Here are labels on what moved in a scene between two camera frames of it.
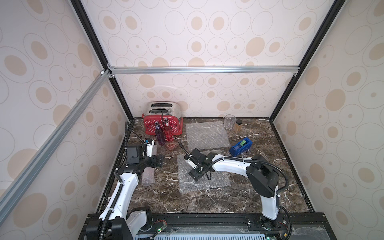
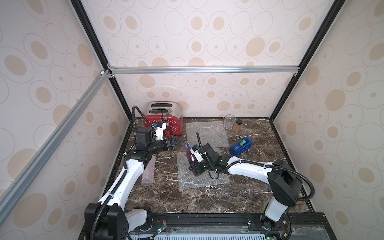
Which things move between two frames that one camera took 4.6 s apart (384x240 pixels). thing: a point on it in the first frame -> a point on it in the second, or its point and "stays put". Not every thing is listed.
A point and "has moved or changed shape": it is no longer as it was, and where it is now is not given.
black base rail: [314, 226] stays put
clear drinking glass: [229, 121] stays put
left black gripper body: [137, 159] -> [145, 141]
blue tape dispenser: [240, 146] stays put
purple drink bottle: [160, 134] has moved or changed shape
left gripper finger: [159, 160] -> [172, 143]
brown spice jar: [237, 126] stays put
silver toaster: [163, 108] stays put
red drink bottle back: [169, 136] stays put
